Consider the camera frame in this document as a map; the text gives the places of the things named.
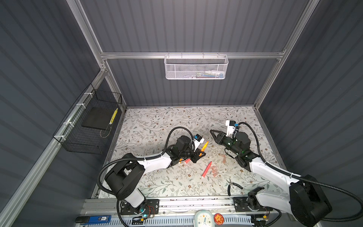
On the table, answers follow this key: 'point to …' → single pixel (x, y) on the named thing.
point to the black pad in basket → (98, 117)
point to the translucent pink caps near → (215, 170)
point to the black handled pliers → (230, 184)
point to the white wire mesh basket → (195, 67)
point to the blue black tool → (91, 220)
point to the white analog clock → (203, 218)
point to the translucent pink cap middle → (224, 159)
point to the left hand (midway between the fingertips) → (204, 153)
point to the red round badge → (218, 219)
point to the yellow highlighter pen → (114, 116)
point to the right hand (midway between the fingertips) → (212, 132)
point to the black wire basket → (77, 138)
